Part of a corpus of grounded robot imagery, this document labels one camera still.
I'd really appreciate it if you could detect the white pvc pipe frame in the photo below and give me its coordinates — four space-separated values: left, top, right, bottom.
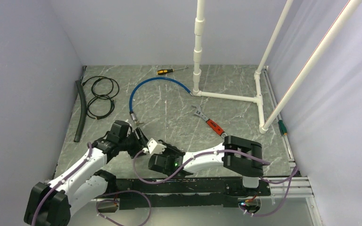
192 0 362 134

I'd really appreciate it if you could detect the red handled adjustable wrench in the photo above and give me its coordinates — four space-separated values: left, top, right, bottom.
191 105 227 138

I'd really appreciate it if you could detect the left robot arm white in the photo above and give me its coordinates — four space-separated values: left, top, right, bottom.
24 120 148 226

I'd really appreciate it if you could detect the black foam tube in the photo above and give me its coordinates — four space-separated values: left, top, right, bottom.
74 80 87 143

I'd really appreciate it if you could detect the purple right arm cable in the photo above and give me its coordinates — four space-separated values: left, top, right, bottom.
132 149 272 185

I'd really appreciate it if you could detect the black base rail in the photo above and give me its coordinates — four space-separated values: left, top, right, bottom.
98 177 271 210

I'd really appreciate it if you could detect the blue cable lock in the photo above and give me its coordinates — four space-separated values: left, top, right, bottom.
128 76 195 125

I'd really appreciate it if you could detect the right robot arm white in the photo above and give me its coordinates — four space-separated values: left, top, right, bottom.
144 136 269 195

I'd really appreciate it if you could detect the black coiled cable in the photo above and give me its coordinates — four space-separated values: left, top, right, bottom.
82 76 120 121

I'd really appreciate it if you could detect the orange handled screwdriver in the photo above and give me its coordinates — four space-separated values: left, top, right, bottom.
156 67 188 75

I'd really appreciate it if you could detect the green handled screwdriver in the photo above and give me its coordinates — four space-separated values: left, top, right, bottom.
278 120 288 136

